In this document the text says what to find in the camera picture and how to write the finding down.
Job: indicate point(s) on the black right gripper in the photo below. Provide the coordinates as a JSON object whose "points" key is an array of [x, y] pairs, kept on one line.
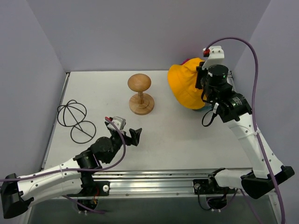
{"points": [[200, 78]]}

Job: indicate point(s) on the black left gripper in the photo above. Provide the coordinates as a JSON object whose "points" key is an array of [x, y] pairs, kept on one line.
{"points": [[126, 136]]}

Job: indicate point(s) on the yellow bucket hat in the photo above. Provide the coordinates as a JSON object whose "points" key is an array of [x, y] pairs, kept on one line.
{"points": [[182, 80]]}

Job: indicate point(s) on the magenta baseball cap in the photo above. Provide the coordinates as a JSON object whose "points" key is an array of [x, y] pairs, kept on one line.
{"points": [[186, 60]]}

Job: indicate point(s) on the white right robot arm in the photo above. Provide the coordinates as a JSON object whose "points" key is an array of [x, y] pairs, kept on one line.
{"points": [[236, 113]]}

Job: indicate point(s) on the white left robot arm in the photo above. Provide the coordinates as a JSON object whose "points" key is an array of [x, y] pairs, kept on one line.
{"points": [[74, 176]]}

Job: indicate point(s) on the teal plastic basket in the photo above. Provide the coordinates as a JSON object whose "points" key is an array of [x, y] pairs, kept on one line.
{"points": [[203, 109]]}

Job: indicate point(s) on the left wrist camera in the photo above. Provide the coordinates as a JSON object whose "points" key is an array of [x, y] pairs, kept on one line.
{"points": [[117, 121]]}

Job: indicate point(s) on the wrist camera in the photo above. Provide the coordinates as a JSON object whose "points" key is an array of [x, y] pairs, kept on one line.
{"points": [[117, 121], [214, 55]]}

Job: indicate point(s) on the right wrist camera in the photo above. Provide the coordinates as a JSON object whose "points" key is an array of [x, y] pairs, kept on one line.
{"points": [[214, 55]]}

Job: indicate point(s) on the aluminium mounting rail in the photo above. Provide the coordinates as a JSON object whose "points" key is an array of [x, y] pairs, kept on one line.
{"points": [[164, 195]]}

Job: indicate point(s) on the black wire hat stand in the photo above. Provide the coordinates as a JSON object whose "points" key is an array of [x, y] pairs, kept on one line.
{"points": [[73, 115]]}

